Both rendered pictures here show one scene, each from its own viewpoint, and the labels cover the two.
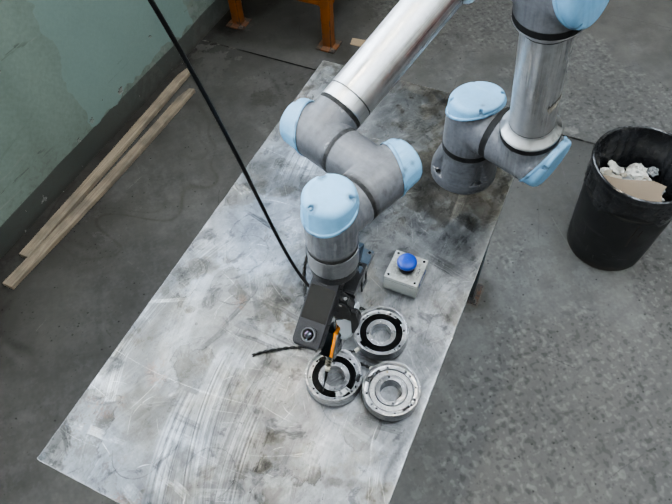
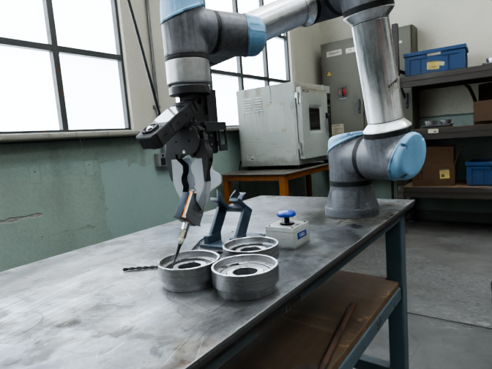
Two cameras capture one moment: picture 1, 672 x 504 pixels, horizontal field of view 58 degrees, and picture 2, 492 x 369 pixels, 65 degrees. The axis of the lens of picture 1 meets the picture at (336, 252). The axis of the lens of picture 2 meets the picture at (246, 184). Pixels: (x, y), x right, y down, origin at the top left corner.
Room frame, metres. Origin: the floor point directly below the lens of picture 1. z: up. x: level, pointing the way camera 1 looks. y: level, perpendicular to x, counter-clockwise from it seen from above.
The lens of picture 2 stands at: (-0.16, -0.18, 1.04)
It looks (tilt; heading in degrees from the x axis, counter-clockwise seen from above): 7 degrees down; 9
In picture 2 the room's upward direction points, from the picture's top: 5 degrees counter-clockwise
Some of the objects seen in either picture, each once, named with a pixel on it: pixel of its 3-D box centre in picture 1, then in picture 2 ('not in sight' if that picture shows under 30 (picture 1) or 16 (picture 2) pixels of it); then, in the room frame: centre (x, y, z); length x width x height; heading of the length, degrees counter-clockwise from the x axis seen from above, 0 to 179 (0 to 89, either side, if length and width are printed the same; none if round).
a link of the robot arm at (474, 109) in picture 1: (475, 118); (351, 155); (0.95, -0.32, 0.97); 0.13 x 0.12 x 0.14; 41
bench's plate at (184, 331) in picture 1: (330, 260); (227, 241); (0.74, 0.01, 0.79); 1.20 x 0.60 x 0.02; 152
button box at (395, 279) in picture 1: (407, 271); (288, 232); (0.67, -0.14, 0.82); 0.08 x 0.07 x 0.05; 152
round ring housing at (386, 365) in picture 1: (390, 392); (245, 276); (0.42, -0.08, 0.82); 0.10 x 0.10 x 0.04
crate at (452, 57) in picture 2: not in sight; (435, 64); (3.86, -1.50, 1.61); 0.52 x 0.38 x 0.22; 65
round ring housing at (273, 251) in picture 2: (381, 334); (251, 254); (0.53, -0.08, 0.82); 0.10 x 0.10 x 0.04
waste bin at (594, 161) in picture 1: (623, 205); not in sight; (1.27, -1.01, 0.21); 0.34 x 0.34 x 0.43
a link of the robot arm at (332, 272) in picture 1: (331, 252); (187, 75); (0.50, 0.01, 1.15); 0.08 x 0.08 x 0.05
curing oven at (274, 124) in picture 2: not in sight; (289, 127); (3.11, -0.09, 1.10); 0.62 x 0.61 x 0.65; 152
